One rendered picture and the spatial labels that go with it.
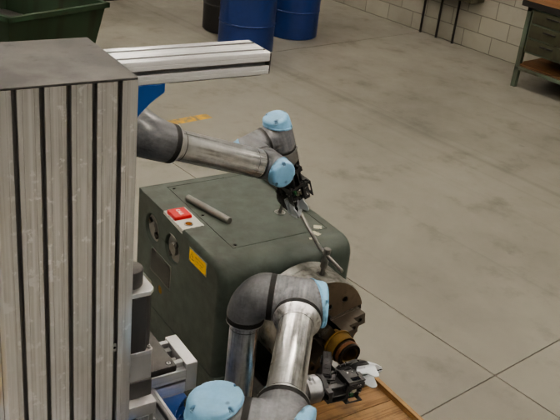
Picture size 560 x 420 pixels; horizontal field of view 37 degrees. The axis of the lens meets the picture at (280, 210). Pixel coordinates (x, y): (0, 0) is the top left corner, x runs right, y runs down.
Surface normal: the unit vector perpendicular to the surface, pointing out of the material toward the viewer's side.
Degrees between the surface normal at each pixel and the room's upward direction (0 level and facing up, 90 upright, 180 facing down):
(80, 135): 90
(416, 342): 0
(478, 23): 90
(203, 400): 7
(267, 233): 0
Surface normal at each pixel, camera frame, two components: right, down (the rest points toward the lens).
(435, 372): 0.11, -0.89
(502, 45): -0.76, 0.22
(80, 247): 0.52, 0.43
